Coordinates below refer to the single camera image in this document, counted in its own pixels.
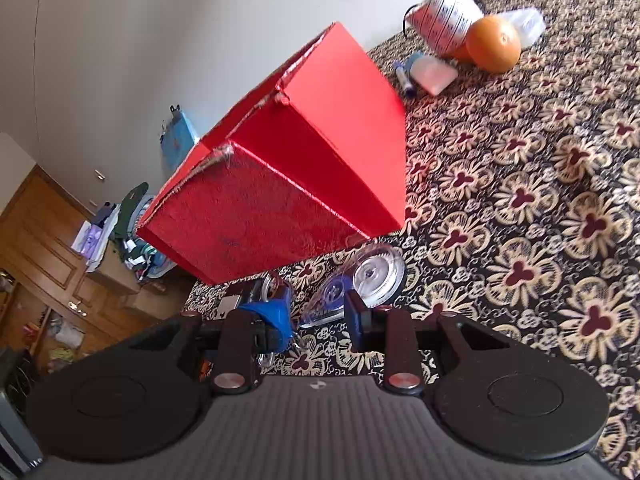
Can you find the wooden cabinet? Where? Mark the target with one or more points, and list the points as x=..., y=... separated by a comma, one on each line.
x=45, y=260

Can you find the blue hanging bag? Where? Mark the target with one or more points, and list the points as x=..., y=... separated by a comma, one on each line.
x=177, y=137

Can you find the blue marker pen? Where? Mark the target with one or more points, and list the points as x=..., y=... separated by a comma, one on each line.
x=404, y=80

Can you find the floral patterned cloth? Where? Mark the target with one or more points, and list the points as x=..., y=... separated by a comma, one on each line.
x=525, y=170

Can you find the clear correction tape dispenser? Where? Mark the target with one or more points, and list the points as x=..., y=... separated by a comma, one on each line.
x=367, y=274

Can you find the red cardboard box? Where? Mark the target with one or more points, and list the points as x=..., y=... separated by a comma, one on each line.
x=310, y=175

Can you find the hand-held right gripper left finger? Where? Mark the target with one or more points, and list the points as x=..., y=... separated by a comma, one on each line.
x=272, y=321

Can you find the pile of clothes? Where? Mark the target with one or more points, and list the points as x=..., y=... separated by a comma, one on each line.
x=132, y=240

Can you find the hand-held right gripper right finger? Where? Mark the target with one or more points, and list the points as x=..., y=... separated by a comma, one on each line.
x=356, y=321

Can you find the pink white eraser block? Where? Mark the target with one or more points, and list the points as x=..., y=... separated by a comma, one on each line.
x=436, y=74

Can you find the white printed cup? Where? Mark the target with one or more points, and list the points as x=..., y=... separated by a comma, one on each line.
x=444, y=16

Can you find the orange fruit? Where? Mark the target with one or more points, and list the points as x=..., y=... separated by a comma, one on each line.
x=494, y=43

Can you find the clear plastic bag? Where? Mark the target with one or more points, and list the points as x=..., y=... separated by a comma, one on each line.
x=525, y=24

